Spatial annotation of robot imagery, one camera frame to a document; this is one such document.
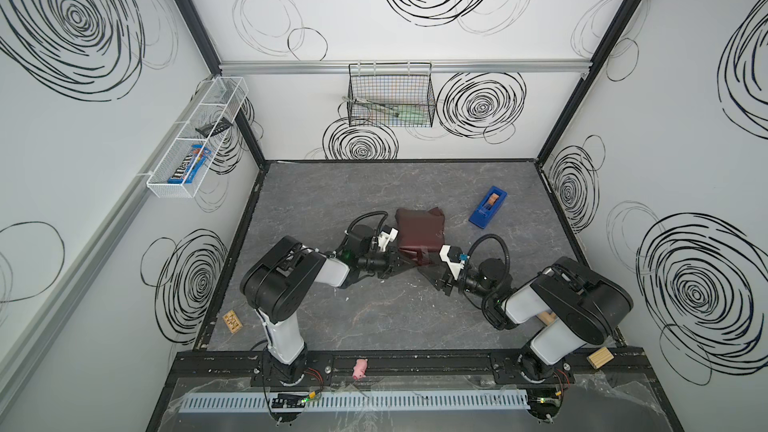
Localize small wooden block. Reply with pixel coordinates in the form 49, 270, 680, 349
587, 347, 615, 370

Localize white wire wall shelf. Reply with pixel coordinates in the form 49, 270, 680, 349
146, 75, 248, 199

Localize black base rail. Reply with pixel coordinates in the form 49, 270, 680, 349
163, 347, 658, 392

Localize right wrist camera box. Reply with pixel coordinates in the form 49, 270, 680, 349
439, 244, 467, 269

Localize blue tape dispenser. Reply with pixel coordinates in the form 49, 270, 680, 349
469, 186, 508, 229

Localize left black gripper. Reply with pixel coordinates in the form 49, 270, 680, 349
356, 247, 414, 279

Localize grey slotted cable duct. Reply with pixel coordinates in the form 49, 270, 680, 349
178, 389, 530, 414

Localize blue candy packet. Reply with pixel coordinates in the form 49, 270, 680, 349
167, 145, 210, 184

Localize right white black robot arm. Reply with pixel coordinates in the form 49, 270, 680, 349
417, 234, 633, 384

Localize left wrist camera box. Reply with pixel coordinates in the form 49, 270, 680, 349
376, 226, 399, 253

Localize red wrapping paper sheet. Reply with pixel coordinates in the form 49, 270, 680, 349
395, 207, 445, 266

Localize green item in basket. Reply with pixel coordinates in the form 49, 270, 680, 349
394, 104, 432, 127

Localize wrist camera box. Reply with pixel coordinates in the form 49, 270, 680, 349
439, 244, 467, 269
376, 226, 399, 253

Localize small pink pig figure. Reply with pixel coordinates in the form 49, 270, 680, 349
352, 358, 368, 381

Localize black wire wall basket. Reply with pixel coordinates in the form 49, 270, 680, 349
344, 61, 437, 128

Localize wooden stamped tile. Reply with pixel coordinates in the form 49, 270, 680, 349
222, 310, 243, 334

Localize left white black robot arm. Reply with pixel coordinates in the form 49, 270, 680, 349
240, 211, 416, 384

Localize metal tongs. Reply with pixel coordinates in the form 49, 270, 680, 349
343, 96, 400, 117

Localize wooden mallet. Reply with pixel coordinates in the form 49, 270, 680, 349
537, 312, 557, 326

